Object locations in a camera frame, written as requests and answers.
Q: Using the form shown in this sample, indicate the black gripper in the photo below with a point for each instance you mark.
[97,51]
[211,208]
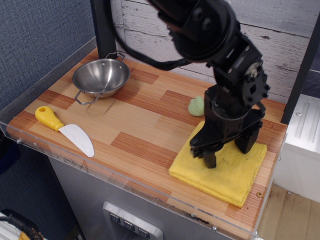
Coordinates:
[220,128]

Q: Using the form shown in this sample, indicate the yellow cloth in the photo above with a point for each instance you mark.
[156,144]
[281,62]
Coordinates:
[232,178]

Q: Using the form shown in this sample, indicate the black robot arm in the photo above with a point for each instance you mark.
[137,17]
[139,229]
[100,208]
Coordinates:
[207,31]

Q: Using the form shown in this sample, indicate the green plush toy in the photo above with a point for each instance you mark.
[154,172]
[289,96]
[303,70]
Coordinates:
[196,106]

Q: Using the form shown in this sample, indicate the white toy sink unit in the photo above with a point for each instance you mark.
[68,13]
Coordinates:
[298,168]

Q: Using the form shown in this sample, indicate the silver dispenser button panel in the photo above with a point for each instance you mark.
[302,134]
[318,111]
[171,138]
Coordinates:
[131,222]

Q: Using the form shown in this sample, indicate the grey toy fridge cabinet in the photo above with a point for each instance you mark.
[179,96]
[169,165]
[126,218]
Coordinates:
[180,211]

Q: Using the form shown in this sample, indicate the clear acrylic table guard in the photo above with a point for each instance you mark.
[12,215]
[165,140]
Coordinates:
[143,127]

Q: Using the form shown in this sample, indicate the yellow black object bottom left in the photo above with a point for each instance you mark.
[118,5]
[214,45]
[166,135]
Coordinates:
[26,232]

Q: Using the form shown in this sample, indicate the black vertical post right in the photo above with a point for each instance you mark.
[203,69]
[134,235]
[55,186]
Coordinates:
[303,72]

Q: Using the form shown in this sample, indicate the black vertical post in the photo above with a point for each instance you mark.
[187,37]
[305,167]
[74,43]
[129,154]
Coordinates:
[303,72]
[103,27]

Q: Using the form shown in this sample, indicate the metal bowl with handles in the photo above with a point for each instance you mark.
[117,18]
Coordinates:
[101,78]

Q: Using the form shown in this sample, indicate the yellow handled white knife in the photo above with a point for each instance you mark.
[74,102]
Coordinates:
[75,134]

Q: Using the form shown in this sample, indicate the black vertical post left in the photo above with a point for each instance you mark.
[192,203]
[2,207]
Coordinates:
[103,27]

